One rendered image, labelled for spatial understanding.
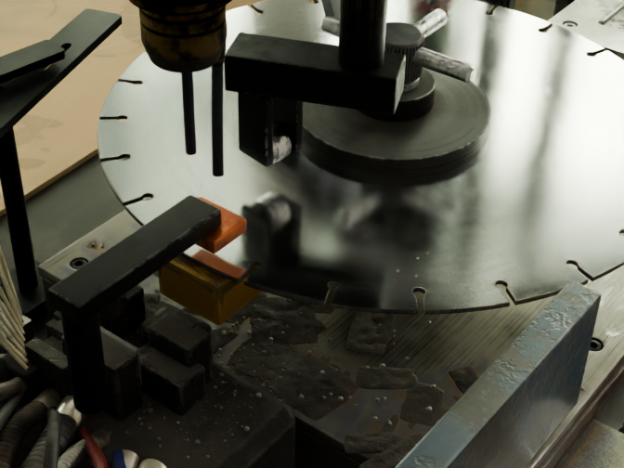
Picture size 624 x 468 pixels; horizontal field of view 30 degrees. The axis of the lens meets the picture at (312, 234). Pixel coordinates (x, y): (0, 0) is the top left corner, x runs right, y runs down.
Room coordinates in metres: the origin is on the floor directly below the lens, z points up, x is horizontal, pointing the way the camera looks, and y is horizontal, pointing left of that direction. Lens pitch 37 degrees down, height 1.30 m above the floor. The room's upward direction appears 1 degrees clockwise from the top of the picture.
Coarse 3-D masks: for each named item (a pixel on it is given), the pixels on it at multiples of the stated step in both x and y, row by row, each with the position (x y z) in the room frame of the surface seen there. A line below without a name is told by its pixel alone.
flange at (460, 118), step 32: (416, 96) 0.55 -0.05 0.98; (448, 96) 0.57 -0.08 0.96; (480, 96) 0.57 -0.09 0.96; (320, 128) 0.53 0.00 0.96; (352, 128) 0.53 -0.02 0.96; (384, 128) 0.53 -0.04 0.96; (416, 128) 0.53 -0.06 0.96; (448, 128) 0.54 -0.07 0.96; (480, 128) 0.54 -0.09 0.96; (352, 160) 0.51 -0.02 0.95; (384, 160) 0.51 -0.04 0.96; (416, 160) 0.51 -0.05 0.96; (448, 160) 0.51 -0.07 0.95
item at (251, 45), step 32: (352, 0) 0.48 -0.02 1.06; (384, 0) 0.48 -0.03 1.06; (352, 32) 0.48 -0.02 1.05; (384, 32) 0.49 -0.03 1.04; (224, 64) 0.49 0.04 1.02; (256, 64) 0.49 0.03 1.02; (288, 64) 0.48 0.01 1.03; (320, 64) 0.48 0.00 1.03; (352, 64) 0.48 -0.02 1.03; (384, 64) 0.49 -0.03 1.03; (256, 96) 0.49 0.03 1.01; (288, 96) 0.48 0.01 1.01; (320, 96) 0.48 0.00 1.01; (352, 96) 0.48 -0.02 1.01; (384, 96) 0.47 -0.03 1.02; (256, 128) 0.49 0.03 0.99; (288, 128) 0.50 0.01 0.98; (256, 160) 0.49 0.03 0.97
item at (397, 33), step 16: (432, 16) 0.59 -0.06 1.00; (336, 32) 0.58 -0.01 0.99; (400, 32) 0.56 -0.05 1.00; (416, 32) 0.56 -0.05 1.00; (432, 32) 0.59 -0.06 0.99; (384, 48) 0.55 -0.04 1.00; (400, 48) 0.55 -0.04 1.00; (416, 48) 0.55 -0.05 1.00; (416, 64) 0.55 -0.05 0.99; (432, 64) 0.54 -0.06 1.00; (448, 64) 0.54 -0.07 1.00; (464, 64) 0.54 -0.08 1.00; (416, 80) 0.56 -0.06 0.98; (464, 80) 0.53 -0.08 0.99
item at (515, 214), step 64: (320, 0) 0.71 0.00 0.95; (448, 0) 0.71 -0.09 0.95; (512, 64) 0.63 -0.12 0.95; (576, 64) 0.63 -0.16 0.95; (128, 128) 0.54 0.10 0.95; (512, 128) 0.55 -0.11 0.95; (576, 128) 0.56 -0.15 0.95; (128, 192) 0.48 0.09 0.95; (192, 192) 0.48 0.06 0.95; (256, 192) 0.49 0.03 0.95; (320, 192) 0.49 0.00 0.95; (384, 192) 0.49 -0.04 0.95; (448, 192) 0.49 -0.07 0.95; (512, 192) 0.49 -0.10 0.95; (576, 192) 0.49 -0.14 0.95; (256, 256) 0.43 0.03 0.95; (320, 256) 0.43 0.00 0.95; (384, 256) 0.44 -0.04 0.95; (448, 256) 0.44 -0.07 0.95; (512, 256) 0.44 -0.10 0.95; (576, 256) 0.44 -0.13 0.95
